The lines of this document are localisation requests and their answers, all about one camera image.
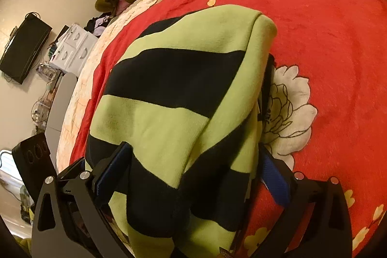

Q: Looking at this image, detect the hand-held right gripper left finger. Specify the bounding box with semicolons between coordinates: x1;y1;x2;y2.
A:
32;141;134;258

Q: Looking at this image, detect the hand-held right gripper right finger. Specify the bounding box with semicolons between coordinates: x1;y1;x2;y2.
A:
251;152;353;258

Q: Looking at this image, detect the green black striped sweater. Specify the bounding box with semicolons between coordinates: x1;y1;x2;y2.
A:
85;4;279;258

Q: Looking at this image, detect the pile of dark clothes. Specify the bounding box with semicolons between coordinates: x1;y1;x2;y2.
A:
85;14;114;36

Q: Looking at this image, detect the grey bed board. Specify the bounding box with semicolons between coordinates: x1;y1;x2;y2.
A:
45;74;77;162

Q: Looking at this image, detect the cream quilted bedspread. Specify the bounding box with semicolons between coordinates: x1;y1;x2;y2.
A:
56;0;161;174

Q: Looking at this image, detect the black flat screen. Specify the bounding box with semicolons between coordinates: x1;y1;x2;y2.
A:
0;18;52;85

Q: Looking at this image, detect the white drawer unit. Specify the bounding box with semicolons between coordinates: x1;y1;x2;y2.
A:
50;24;97;74

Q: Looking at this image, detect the red floral blanket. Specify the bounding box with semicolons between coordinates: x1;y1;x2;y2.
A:
69;0;387;258

